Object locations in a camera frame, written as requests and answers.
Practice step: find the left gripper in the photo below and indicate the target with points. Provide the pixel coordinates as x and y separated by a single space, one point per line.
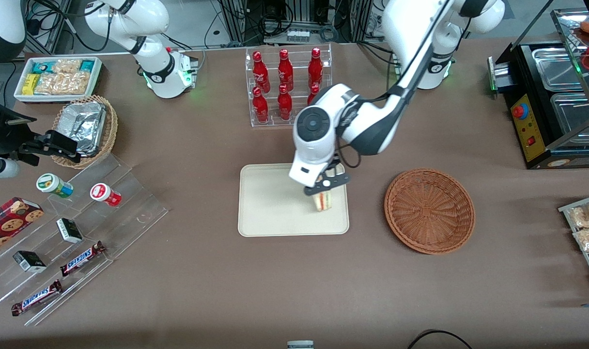
334 163

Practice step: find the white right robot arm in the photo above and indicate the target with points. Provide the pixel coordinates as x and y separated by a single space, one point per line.
149 19

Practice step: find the white power strip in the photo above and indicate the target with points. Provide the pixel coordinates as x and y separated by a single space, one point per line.
298 35

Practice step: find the teal snack packet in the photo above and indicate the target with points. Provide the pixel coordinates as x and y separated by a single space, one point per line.
87 65
42 66

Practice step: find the clear bag of crackers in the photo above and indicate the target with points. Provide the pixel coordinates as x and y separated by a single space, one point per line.
67 66
62 84

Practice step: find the red cookie box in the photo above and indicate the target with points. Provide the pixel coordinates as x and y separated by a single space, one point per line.
8 225

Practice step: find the grey device at table edge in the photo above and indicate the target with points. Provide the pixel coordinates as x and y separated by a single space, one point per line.
300 344

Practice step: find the clear acrylic stepped display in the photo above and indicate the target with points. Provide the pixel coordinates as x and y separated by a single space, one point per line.
125 213

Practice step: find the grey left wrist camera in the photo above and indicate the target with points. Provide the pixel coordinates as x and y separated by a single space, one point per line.
333 182

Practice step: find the black yellow food warmer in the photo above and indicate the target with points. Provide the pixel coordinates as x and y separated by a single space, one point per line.
534 135

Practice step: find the Snickers chocolate bar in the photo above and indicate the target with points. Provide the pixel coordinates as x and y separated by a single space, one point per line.
37 297
81 258

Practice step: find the red lidded yogurt cup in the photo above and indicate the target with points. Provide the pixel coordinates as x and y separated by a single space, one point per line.
103 193

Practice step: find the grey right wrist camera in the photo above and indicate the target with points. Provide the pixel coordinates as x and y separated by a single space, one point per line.
4 168

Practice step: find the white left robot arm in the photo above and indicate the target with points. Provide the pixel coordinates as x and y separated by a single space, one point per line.
372 126

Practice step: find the clear acrylic bottle rack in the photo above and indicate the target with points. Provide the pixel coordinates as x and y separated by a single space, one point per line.
275 123

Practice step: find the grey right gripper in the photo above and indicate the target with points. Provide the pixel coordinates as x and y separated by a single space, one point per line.
14 139

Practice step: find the aluminium frame rack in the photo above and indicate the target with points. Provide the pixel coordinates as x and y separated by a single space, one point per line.
299 12

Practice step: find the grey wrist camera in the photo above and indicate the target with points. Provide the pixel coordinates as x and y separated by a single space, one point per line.
4 168
333 182

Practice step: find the triangular sandwich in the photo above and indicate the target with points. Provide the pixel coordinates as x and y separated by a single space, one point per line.
323 201

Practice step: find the small black box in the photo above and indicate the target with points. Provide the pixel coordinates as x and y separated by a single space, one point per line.
29 261
69 230

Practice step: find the round brown wicker basket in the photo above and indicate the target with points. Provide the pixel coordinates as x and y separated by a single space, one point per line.
430 211

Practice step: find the aluminium foil tray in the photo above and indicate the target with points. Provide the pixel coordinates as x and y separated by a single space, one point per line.
84 123

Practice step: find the yellow snack packet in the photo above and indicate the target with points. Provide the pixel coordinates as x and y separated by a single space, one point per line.
30 84

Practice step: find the white plastic snack bin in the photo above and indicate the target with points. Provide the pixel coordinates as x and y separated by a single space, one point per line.
97 77

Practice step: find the red soda bottle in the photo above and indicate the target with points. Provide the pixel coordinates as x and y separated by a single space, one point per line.
260 72
315 68
285 104
285 70
313 94
260 106

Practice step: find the cream rectangular tray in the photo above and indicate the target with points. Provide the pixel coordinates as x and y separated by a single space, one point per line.
270 208

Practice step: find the tan wicker basket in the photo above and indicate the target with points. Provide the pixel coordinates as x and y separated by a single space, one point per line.
111 131

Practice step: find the green lidded yogurt cup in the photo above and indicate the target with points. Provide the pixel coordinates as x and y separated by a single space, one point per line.
52 184

